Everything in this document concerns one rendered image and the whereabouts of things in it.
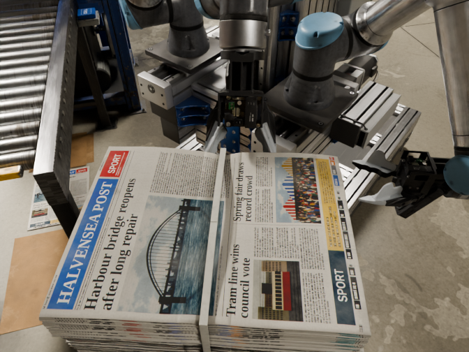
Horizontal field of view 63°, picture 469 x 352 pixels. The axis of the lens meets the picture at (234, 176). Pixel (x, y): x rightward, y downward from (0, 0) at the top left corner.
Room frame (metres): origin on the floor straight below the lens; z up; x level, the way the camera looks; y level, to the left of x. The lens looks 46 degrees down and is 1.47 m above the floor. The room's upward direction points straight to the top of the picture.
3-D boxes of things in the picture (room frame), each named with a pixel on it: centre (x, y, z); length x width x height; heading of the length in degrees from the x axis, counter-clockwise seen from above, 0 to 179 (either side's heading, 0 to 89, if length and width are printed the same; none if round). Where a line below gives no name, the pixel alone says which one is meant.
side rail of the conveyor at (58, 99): (1.31, 0.64, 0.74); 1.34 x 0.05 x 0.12; 15
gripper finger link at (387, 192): (0.53, -0.31, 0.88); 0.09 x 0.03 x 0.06; 111
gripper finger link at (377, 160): (0.63, -0.32, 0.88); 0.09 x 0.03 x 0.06; 58
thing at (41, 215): (1.28, 0.89, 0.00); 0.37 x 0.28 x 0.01; 15
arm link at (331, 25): (0.97, -0.23, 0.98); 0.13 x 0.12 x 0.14; 115
